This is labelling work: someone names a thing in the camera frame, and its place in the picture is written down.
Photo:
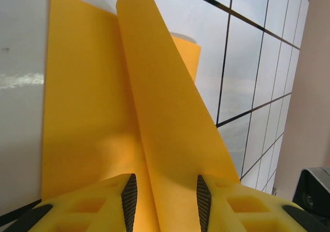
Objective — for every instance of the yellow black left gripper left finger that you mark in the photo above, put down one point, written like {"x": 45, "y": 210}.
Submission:
{"x": 85, "y": 211}

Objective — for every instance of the pink enclosure frame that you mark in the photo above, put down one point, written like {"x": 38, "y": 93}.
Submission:
{"x": 314, "y": 62}

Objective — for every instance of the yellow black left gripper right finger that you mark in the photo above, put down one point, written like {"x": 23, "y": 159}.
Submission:
{"x": 245, "y": 211}

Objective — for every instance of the orange cloth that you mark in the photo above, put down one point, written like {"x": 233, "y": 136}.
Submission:
{"x": 90, "y": 87}

